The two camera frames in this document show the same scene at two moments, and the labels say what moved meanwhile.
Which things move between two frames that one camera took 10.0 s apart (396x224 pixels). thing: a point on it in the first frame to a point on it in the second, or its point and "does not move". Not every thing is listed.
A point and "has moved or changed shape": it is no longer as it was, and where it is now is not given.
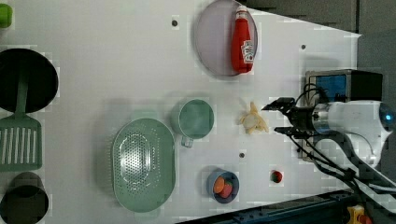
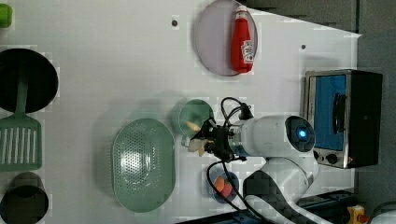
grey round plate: x=214 y=36 does not move
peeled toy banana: x=253 y=120 has moved or changed shape
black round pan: x=43 y=80 does not move
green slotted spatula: x=21 y=134 does not move
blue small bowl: x=228 y=176 does not move
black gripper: x=301 y=118 to x=219 y=135
